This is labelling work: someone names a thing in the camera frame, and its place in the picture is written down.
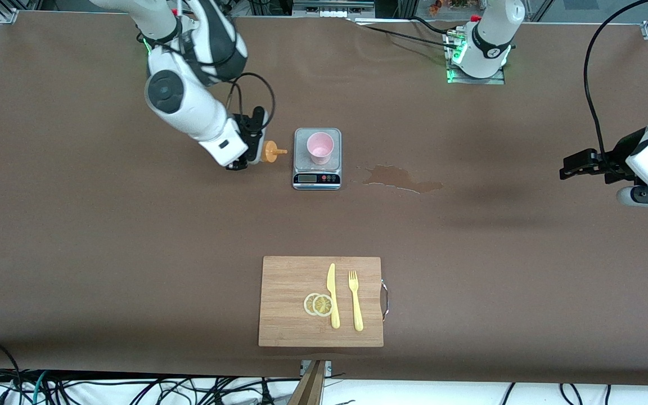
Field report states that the translucent orange-capped sauce bottle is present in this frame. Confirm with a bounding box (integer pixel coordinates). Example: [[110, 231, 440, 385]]
[[247, 141, 289, 165]]

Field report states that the pink plastic cup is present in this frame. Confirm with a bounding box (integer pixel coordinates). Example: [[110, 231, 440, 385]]
[[307, 132, 335, 165]]

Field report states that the silver digital kitchen scale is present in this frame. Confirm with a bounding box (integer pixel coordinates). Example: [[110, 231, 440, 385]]
[[292, 128, 342, 191]]

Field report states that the white power strip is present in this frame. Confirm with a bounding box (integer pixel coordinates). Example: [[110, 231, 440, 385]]
[[293, 0, 375, 17]]

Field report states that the brown table cover sheet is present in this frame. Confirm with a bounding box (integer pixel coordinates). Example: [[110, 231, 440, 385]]
[[0, 10, 648, 386]]

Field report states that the yellow plastic knife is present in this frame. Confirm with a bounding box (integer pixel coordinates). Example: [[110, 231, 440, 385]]
[[326, 263, 341, 330]]

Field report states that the wooden cutting board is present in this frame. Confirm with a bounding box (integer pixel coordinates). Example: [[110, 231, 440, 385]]
[[258, 256, 390, 348]]

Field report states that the yellow plastic fork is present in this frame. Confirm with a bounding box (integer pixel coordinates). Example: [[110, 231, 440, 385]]
[[348, 270, 365, 332]]

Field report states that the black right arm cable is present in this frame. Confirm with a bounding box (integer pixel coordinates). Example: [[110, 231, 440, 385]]
[[226, 72, 276, 133]]

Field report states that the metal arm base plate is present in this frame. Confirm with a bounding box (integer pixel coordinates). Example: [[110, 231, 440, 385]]
[[446, 31, 506, 85]]

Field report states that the teal cable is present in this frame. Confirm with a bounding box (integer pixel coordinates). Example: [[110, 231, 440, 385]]
[[30, 370, 49, 405]]

